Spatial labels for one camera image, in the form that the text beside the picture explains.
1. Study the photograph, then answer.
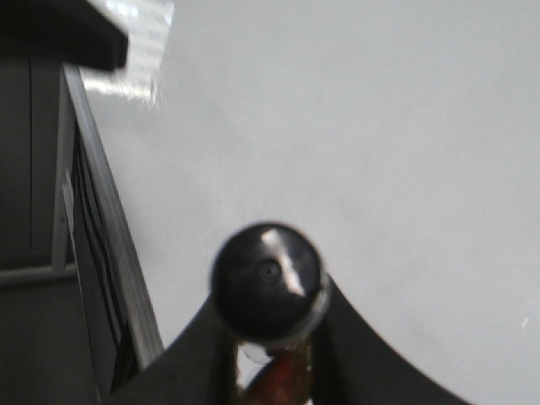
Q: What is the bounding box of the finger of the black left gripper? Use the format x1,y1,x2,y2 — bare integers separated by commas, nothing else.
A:
1,1,128,72

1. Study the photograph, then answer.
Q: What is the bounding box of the white whiteboard with aluminium frame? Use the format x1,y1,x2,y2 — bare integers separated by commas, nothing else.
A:
82,1,539,404

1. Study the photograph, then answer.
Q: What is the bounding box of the white black whiteboard marker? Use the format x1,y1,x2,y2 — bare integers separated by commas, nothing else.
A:
209,222,332,404

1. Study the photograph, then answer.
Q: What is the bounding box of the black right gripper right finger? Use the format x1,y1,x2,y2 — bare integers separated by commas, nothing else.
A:
311,282,465,404

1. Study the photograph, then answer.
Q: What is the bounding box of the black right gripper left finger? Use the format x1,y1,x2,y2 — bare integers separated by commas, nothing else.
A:
109,299,237,404

